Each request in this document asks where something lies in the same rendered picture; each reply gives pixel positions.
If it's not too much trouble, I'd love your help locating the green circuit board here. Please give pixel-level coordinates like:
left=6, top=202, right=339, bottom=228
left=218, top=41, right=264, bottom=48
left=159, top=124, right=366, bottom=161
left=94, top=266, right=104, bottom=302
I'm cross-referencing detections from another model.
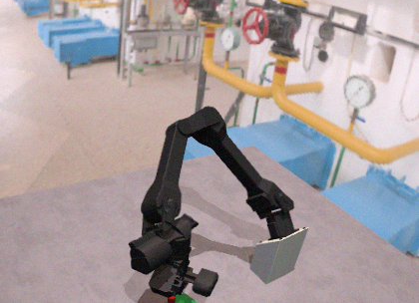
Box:
left=165, top=293, right=196, bottom=303

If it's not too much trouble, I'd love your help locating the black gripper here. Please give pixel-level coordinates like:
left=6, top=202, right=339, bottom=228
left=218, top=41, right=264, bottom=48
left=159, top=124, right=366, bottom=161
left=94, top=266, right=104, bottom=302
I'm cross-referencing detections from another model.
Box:
left=166, top=247, right=218, bottom=297

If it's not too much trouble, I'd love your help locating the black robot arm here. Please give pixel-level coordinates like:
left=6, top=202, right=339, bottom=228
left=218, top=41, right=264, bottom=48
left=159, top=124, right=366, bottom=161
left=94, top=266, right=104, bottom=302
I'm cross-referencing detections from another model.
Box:
left=129, top=106, right=299, bottom=298

